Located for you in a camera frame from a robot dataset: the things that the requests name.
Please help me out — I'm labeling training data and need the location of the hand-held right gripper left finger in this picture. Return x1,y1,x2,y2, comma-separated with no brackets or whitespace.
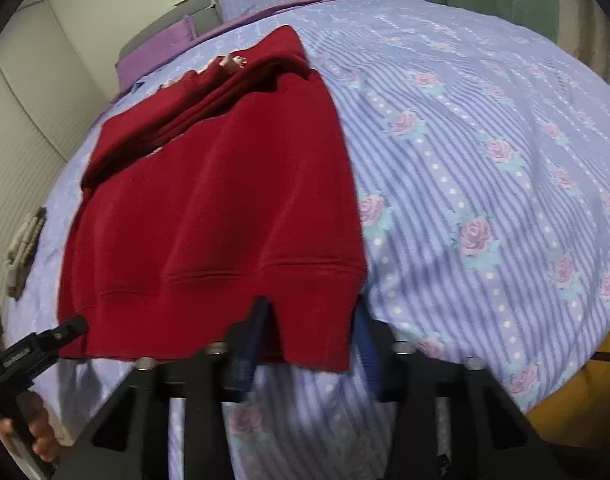
50,297,272,480

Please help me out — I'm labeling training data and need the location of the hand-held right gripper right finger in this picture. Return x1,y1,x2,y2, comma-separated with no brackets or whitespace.
352,305,566,480

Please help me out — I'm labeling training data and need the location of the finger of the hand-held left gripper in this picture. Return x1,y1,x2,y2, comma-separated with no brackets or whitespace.
32,316,90,361

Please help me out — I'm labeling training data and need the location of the red sweater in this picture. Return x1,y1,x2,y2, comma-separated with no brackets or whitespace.
57,25,368,373

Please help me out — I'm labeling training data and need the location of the person's left hand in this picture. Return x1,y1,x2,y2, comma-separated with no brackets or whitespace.
0,391,66,463

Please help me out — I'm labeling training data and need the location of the beige patterned folded cloth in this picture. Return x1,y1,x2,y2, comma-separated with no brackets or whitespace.
5,207,48,301

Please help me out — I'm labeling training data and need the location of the floral striped purple duvet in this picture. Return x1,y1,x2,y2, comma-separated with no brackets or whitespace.
32,0,610,480

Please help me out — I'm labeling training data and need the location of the white louvered sliding wardrobe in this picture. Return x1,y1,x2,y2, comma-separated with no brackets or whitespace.
0,0,110,286

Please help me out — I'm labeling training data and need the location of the purple pillow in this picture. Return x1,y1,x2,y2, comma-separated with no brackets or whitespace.
116,15,196,92

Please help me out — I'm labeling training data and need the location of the grey padded headboard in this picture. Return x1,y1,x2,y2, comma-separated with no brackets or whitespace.
120,0,351,58

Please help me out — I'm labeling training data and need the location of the beige curtain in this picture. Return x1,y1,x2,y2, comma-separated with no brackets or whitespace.
555,0,610,91

